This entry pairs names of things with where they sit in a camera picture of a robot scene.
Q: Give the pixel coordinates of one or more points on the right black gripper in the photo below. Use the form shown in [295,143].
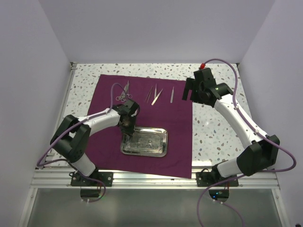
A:
[191,84]

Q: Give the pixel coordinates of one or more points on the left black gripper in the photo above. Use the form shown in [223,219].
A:
[129,130]

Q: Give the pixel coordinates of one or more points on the steel scissors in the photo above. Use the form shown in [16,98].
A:
[122,93]
[125,93]

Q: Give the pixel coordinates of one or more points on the purple cloth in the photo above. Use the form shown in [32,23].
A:
[103,147]

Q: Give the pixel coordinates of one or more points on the steel pointed tweezers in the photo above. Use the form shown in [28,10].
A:
[152,91]

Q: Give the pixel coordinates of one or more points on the steel instrument tray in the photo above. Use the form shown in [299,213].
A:
[145,141]

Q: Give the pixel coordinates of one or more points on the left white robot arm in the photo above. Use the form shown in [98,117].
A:
[71,138]

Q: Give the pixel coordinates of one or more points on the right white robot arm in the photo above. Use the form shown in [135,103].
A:
[259,150]

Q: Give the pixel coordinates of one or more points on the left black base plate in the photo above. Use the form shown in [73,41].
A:
[105,177]

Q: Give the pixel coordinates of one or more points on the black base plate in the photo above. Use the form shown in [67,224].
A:
[105,177]
[207,178]

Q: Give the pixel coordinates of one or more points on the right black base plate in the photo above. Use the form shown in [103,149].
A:
[207,178]

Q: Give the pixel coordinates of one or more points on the aluminium rail frame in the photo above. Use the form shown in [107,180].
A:
[137,199]

